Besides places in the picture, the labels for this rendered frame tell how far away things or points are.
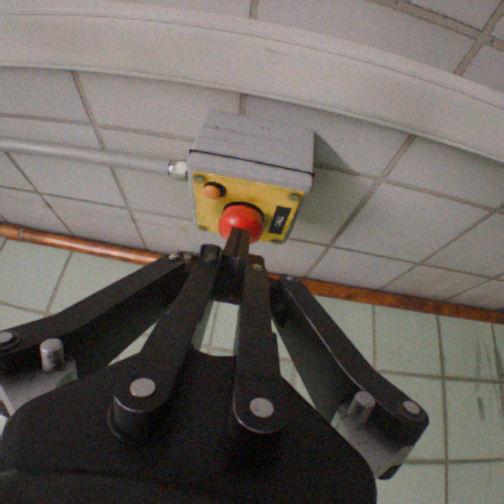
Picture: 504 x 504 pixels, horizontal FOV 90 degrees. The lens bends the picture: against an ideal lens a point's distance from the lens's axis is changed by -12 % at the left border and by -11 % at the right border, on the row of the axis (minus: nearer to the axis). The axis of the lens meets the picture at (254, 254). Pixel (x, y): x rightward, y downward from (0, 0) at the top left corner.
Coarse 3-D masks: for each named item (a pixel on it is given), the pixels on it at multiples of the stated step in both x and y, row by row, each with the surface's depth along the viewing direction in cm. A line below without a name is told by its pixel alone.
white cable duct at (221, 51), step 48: (48, 0) 16; (0, 48) 18; (48, 48) 18; (96, 48) 18; (144, 48) 18; (192, 48) 18; (240, 48) 18; (288, 48) 17; (336, 48) 17; (288, 96) 21; (336, 96) 20; (384, 96) 19; (432, 96) 18; (480, 96) 17; (480, 144) 21
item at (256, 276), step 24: (264, 288) 13; (240, 312) 11; (264, 312) 11; (240, 336) 9; (264, 336) 9; (240, 360) 8; (264, 360) 8; (240, 384) 6; (264, 384) 7; (240, 408) 6; (264, 408) 6; (240, 432) 5; (264, 432) 5
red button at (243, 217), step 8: (232, 208) 24; (240, 208) 24; (248, 208) 24; (224, 216) 24; (232, 216) 23; (240, 216) 23; (248, 216) 23; (256, 216) 24; (224, 224) 24; (232, 224) 23; (240, 224) 23; (248, 224) 23; (256, 224) 24; (224, 232) 24; (256, 232) 24; (256, 240) 25
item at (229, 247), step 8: (232, 232) 21; (240, 232) 21; (232, 240) 19; (224, 248) 17; (232, 248) 17; (224, 256) 16; (232, 256) 16; (224, 264) 16; (232, 264) 16; (224, 272) 16; (224, 280) 16; (224, 288) 16; (216, 296) 17; (224, 296) 17
